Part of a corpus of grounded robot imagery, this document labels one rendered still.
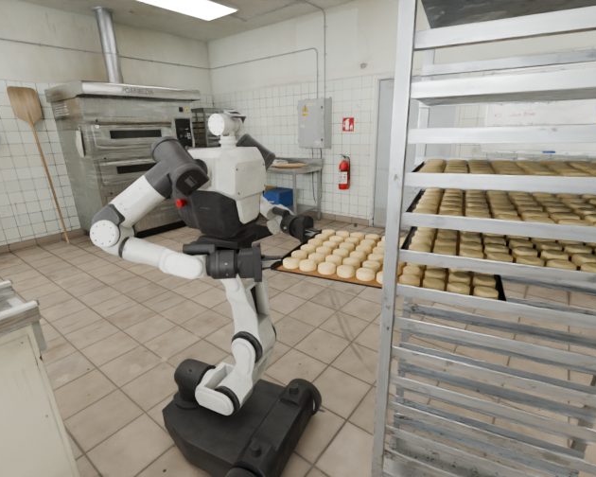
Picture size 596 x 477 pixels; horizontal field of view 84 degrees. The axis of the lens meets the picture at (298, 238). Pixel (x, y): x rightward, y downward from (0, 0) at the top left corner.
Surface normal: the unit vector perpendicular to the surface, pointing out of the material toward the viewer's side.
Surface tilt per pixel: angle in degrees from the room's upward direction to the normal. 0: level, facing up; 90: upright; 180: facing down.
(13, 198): 90
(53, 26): 90
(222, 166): 85
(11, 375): 90
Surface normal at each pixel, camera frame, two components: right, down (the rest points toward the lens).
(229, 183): 0.33, 0.21
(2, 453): 0.80, 0.17
